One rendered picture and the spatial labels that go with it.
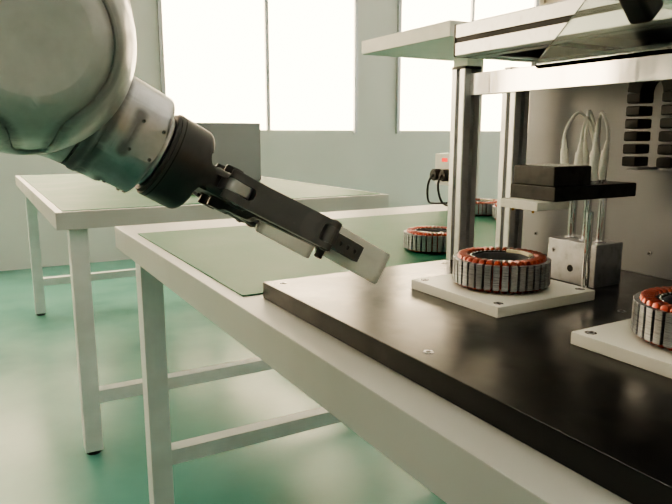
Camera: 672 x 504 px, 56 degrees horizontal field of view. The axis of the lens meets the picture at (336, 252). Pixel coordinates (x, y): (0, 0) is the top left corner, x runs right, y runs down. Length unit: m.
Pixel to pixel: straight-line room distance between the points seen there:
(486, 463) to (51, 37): 0.34
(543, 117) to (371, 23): 5.04
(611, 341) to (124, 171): 0.43
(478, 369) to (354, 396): 0.11
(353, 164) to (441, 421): 5.43
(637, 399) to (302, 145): 5.21
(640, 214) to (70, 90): 0.79
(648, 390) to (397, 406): 0.19
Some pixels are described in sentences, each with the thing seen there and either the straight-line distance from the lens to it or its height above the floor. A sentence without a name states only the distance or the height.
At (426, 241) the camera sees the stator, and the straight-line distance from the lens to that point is 1.12.
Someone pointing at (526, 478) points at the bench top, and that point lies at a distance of 0.43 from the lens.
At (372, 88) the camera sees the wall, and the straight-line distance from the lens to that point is 5.99.
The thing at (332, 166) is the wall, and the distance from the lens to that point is 5.76.
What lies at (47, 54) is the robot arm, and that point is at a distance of 0.31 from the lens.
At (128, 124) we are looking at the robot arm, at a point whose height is 0.96.
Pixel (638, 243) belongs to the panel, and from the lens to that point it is 0.96.
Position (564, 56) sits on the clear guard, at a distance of 0.50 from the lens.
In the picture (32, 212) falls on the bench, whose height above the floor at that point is 0.56.
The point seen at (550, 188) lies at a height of 0.90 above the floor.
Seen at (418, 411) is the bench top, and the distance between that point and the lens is 0.50.
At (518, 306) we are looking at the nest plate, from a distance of 0.69.
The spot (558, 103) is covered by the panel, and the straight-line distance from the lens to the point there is 1.04.
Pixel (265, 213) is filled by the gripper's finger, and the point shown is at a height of 0.89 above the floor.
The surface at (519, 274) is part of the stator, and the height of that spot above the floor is 0.81.
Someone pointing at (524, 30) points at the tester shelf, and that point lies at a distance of 0.89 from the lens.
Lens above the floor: 0.96
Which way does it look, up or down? 10 degrees down
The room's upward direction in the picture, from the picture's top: straight up
